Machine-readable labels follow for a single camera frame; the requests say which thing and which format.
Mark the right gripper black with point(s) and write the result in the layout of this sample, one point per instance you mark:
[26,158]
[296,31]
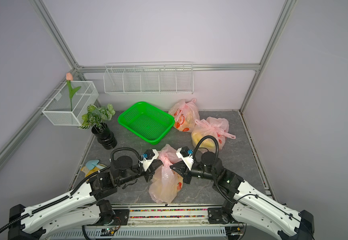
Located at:
[184,172]

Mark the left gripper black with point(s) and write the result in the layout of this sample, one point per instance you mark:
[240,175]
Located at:
[147,173]

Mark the plain pink plastic bag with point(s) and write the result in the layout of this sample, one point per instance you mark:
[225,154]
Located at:
[166,183]

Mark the printed pink plastic bag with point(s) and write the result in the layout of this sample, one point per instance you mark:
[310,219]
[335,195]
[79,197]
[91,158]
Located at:
[216,127]
[185,115]

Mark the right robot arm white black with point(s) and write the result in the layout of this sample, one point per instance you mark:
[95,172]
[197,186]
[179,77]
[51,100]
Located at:
[243,203]

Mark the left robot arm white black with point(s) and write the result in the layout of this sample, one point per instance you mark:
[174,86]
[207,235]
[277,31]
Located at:
[86,204]

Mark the yellow white work glove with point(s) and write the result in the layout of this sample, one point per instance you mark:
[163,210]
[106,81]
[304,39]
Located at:
[97,168]

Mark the green plastic basket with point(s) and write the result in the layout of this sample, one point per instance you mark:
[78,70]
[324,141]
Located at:
[147,122]

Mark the green potted plant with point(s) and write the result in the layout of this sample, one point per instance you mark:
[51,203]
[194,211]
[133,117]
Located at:
[96,117]

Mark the pink artificial tulip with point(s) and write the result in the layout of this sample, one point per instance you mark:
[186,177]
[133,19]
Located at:
[72,91]

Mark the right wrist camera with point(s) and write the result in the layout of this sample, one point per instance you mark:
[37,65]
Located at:
[186,155]

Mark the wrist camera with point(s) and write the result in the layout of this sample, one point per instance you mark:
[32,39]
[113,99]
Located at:
[186,155]
[148,157]

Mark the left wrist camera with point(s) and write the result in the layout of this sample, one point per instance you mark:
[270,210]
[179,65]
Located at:
[148,157]

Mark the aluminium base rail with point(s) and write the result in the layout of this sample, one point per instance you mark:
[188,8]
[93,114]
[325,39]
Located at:
[144,222]

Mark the white wire basket left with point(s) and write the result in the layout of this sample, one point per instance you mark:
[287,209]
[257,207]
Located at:
[57,110]

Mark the white wire shelf back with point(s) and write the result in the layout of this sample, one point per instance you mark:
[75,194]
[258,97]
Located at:
[149,78]

